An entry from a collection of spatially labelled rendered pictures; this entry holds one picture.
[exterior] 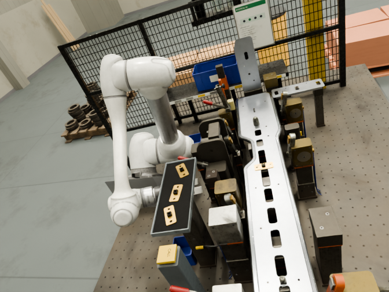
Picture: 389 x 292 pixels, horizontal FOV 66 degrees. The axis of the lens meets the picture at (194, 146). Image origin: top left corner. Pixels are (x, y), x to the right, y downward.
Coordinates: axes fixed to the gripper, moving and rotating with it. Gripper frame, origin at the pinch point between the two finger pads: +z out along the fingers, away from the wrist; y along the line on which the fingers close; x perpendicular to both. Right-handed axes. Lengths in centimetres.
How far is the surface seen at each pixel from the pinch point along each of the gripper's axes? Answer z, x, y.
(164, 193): -14.9, 6.6, 21.0
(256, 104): 46, 29, -38
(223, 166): 12.0, 8.7, 9.0
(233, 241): 6.4, -13.0, 34.3
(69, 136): -148, 16, -319
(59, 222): -134, -60, -169
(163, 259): -18, -6, 47
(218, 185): 7.1, 3.7, 17.8
